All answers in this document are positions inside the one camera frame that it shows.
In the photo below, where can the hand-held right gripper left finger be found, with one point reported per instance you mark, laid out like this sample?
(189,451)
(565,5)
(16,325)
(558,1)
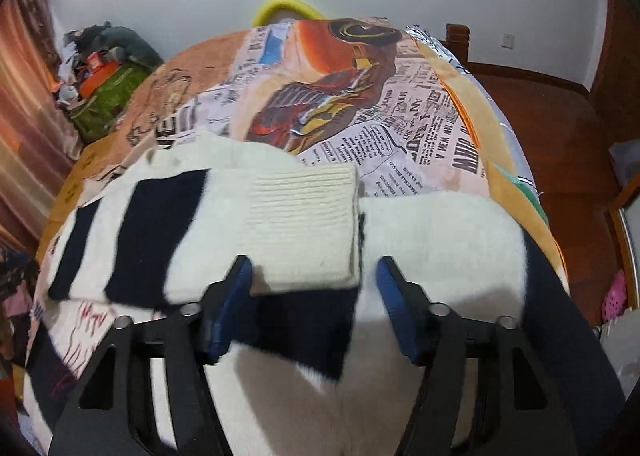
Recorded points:
(232,306)

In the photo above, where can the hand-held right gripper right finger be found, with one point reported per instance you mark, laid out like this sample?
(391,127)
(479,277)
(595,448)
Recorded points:
(397,306)

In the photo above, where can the white and navy towel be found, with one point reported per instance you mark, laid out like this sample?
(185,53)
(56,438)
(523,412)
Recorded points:
(440,246)

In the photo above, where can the pile of clothes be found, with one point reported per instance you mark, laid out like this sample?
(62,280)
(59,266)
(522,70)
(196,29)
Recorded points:
(15,316)

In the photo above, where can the pink clog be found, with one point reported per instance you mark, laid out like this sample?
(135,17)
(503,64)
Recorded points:
(615,296)

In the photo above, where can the green patterned storage box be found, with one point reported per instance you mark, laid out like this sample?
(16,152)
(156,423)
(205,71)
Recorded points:
(105,101)

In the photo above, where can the orange box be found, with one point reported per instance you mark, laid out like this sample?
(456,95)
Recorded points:
(97,71)

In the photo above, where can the white plastic bag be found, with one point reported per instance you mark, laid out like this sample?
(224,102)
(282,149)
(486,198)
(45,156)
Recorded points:
(627,161)

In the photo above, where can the pile of clutter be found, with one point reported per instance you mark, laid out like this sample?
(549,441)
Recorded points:
(67,88)

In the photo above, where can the striped curtain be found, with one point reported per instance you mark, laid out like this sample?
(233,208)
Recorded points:
(25,111)

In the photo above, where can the grey plush toy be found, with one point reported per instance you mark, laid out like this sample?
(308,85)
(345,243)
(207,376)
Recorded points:
(127,41)

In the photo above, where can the yellow foam tube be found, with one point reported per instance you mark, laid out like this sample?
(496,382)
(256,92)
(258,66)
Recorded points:
(272,3)

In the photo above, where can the wooden bed post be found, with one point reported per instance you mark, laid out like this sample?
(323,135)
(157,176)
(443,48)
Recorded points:
(456,43)

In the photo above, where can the white wall socket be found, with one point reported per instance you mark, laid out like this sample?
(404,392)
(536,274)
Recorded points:
(508,40)

